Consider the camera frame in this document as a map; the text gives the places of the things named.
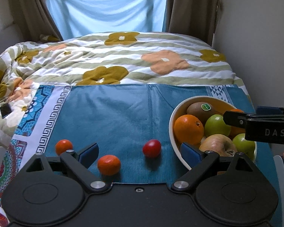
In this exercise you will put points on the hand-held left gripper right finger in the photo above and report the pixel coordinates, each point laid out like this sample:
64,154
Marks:
190,151

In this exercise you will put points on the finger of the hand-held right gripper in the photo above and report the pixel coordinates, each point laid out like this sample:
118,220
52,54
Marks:
235,119
267,111

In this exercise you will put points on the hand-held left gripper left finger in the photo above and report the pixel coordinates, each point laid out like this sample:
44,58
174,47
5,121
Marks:
88,151

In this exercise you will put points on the green apple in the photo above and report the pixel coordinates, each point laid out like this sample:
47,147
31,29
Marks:
245,146
216,126

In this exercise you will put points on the large orange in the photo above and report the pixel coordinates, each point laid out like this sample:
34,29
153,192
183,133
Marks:
188,130

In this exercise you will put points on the small mandarin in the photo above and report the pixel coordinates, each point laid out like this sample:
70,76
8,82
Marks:
109,165
63,146

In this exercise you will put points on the wrinkled brown apple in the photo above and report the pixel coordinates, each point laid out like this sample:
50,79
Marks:
217,144

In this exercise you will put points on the cream bowl with yellow print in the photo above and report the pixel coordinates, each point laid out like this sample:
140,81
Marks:
172,126

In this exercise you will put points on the red cherry tomato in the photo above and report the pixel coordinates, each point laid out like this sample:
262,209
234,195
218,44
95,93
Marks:
152,148

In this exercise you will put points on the kiwi with green sticker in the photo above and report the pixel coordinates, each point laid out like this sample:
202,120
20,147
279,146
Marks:
196,111

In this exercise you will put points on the teal cloth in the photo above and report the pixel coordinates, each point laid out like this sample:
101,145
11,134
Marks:
120,113

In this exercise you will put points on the patterned white and blue cloth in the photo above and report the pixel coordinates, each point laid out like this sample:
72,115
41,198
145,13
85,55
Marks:
52,104

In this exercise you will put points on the black phone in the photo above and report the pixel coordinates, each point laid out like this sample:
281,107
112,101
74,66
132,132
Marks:
5,110

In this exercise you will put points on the floral striped blanket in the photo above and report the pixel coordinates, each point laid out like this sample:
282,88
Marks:
132,59

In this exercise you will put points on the brown curtain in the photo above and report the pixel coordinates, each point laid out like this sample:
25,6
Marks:
191,7
30,7

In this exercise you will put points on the light blue sheer curtain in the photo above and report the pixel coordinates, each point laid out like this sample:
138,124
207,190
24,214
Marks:
104,7

